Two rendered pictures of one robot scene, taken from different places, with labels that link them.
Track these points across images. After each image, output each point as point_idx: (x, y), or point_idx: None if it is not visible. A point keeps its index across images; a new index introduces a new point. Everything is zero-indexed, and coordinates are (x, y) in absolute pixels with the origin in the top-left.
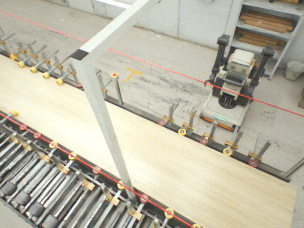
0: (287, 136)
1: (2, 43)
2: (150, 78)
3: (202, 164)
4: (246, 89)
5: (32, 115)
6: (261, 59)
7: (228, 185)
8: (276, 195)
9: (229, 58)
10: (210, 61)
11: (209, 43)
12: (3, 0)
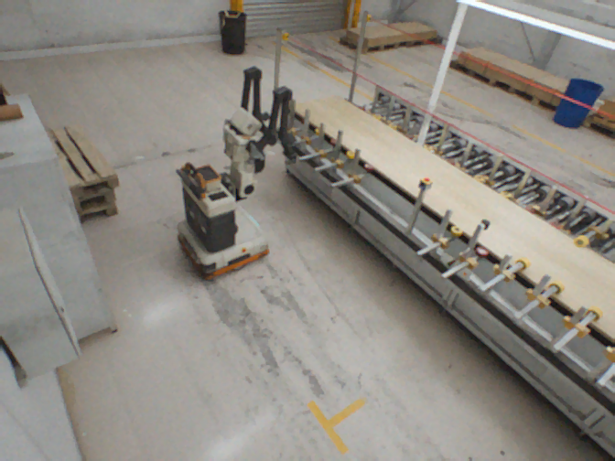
0: (181, 198)
1: None
2: (297, 381)
3: (348, 133)
4: (221, 174)
5: (549, 234)
6: (249, 92)
7: (337, 120)
8: (307, 107)
9: (251, 139)
10: (125, 355)
11: (64, 404)
12: None
